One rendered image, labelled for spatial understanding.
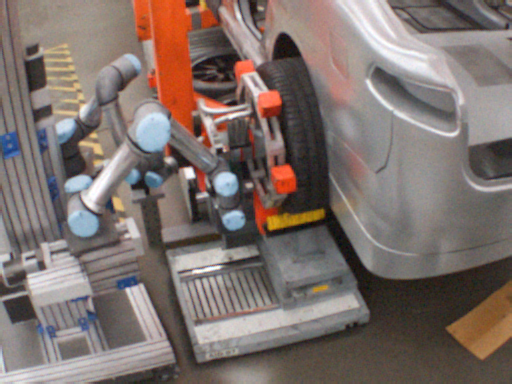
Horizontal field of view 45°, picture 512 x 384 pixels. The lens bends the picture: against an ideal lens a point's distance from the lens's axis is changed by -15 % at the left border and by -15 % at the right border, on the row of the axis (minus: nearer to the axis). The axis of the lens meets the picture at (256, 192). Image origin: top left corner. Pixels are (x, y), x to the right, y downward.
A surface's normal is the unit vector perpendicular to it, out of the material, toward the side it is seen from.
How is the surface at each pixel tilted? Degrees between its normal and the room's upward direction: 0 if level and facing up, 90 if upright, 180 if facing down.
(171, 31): 90
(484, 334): 2
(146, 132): 85
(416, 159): 89
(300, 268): 0
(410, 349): 0
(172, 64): 90
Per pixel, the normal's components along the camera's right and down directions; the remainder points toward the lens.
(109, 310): -0.07, -0.82
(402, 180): -0.62, 0.48
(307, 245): 0.25, 0.53
